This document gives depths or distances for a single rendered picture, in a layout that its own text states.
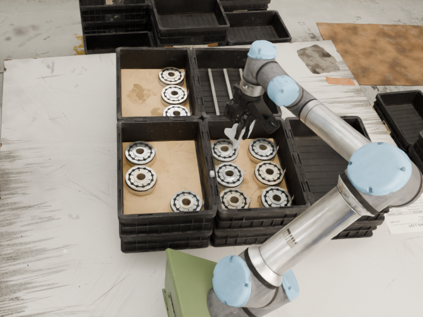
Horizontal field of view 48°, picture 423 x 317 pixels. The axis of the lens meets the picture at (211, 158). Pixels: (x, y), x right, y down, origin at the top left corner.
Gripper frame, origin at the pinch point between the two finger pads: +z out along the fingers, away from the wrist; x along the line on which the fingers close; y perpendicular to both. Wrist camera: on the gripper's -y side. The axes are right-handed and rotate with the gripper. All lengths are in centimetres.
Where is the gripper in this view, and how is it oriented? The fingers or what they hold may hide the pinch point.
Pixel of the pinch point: (241, 142)
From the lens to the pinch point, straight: 152.9
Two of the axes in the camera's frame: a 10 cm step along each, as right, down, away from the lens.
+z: -1.8, 7.0, 6.9
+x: -5.8, 4.9, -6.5
